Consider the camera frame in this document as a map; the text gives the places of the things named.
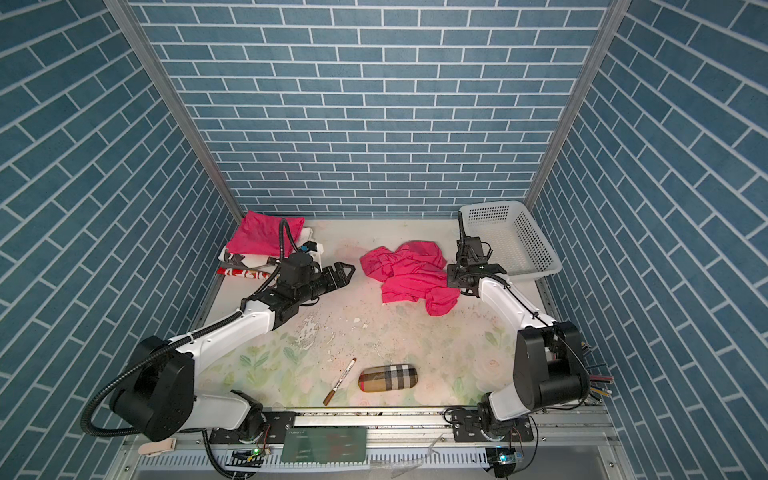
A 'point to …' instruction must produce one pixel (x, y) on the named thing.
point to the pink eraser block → (154, 448)
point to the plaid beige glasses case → (388, 377)
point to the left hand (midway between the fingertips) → (348, 271)
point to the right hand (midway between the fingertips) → (455, 270)
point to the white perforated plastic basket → (517, 242)
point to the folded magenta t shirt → (259, 234)
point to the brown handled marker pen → (332, 393)
